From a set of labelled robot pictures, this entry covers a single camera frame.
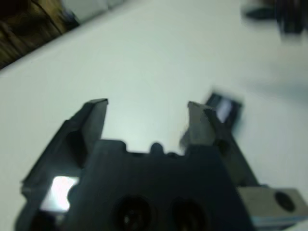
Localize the black box lid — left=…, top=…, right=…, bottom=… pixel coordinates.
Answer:
left=179, top=90, right=244, bottom=149

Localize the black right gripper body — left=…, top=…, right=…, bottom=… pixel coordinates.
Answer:
left=275, top=0, right=308, bottom=36

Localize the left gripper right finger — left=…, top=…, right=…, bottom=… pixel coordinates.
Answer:
left=187, top=101, right=260, bottom=189

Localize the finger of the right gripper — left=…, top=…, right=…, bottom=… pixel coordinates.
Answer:
left=243, top=6, right=278, bottom=20

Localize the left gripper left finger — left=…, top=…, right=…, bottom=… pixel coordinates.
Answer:
left=20, top=97, right=109, bottom=208

